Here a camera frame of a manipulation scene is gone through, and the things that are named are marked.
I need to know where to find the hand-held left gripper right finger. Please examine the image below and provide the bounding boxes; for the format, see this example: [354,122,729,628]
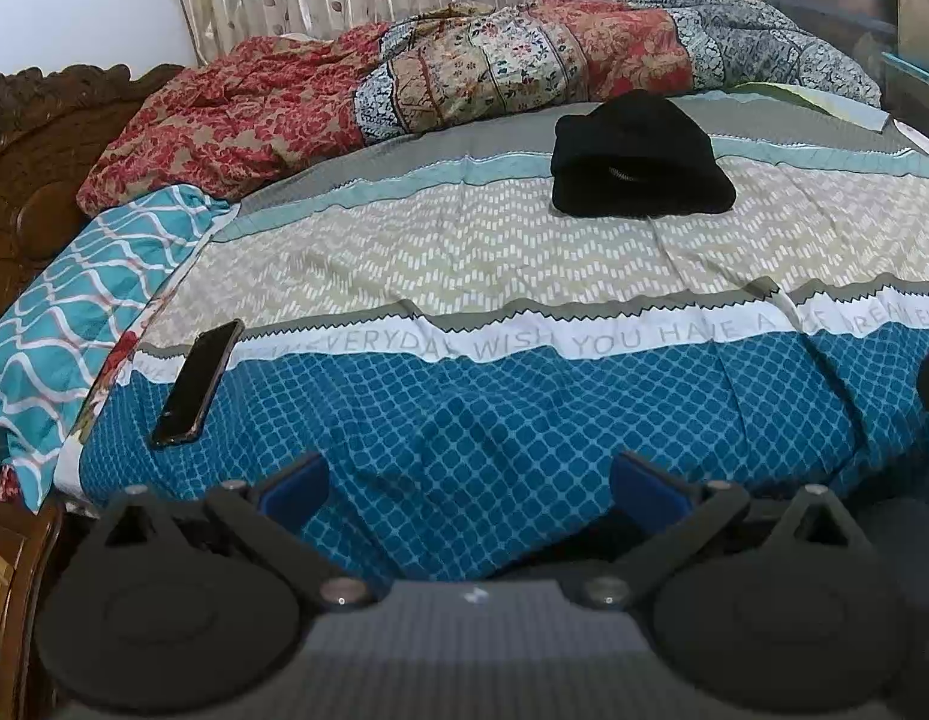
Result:
[584,452,871,610]

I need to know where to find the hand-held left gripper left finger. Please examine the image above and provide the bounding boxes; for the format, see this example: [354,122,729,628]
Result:
[97,452,377,610]

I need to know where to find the black knit beanie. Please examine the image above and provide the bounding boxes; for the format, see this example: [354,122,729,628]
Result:
[550,88,737,220]

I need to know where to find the black smartphone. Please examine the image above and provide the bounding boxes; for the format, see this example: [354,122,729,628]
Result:
[149,319,247,450]

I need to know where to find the patterned striped bed sheet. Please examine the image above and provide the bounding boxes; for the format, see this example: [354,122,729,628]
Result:
[55,84,929,580]

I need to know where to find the teal wavy pattern pillow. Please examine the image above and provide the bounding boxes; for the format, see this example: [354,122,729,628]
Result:
[0,184,242,515]

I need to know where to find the wooden nightstand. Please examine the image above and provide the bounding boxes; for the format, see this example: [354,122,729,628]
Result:
[0,495,68,720]

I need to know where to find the carved wooden headboard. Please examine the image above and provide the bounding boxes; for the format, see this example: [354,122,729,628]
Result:
[0,64,190,332]

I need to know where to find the red floral patchwork quilt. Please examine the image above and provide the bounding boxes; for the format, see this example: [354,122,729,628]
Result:
[76,0,883,215]

